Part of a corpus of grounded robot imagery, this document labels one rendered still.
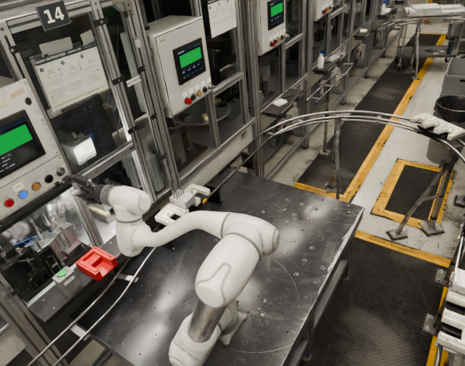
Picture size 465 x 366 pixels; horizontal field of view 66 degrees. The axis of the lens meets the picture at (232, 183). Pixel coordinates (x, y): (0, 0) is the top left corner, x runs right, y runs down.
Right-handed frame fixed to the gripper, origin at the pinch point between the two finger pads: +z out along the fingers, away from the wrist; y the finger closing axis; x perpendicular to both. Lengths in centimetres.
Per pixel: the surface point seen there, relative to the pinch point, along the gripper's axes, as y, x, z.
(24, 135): 29.0, 3.9, 3.9
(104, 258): -40.4, 7.7, -3.8
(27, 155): 21.4, 7.2, 4.6
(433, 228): -156, -166, -155
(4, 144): 30.1, 11.6, 4.8
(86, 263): -38.7, 14.6, 1.7
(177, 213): -55, -41, -11
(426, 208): -160, -192, -149
